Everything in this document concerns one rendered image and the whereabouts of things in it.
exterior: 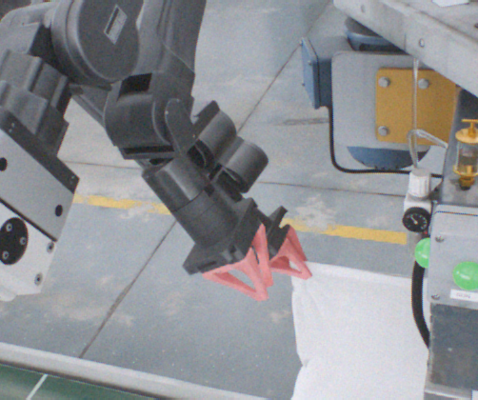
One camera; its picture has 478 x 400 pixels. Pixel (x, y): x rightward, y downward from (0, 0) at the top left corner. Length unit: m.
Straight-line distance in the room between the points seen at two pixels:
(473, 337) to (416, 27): 0.38
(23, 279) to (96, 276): 2.26
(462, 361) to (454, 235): 0.22
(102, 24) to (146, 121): 0.11
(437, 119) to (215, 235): 0.47
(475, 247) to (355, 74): 0.48
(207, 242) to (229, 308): 1.79
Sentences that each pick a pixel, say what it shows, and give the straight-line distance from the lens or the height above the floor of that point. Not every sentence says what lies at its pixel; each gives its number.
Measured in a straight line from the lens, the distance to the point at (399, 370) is 1.10.
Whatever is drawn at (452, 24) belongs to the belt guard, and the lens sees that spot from 0.86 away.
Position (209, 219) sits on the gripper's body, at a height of 1.30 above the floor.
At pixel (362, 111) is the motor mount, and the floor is 1.22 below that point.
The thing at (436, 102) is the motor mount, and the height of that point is 1.25.
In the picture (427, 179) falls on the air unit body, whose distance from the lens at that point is 0.92.
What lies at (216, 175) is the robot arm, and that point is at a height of 1.21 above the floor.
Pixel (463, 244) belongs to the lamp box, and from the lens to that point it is 0.65.
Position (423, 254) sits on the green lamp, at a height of 1.29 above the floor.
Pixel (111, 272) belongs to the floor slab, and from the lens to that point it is 2.79.
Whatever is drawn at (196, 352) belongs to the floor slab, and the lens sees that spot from 2.38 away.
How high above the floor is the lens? 1.72
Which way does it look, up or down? 34 degrees down
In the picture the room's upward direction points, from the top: 7 degrees counter-clockwise
